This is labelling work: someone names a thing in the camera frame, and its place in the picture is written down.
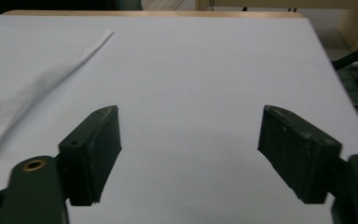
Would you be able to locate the white paper towel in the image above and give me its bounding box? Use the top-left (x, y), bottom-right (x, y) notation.
top-left (0, 26), bottom-right (116, 174)

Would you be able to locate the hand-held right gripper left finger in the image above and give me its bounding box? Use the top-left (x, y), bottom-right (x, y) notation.
top-left (58, 105), bottom-right (123, 207)

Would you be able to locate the black metal stand leg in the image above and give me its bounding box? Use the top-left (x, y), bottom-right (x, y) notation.
top-left (331, 41), bottom-right (358, 71)

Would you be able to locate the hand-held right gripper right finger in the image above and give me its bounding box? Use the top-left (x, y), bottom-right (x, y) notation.
top-left (257, 105), bottom-right (343, 205)

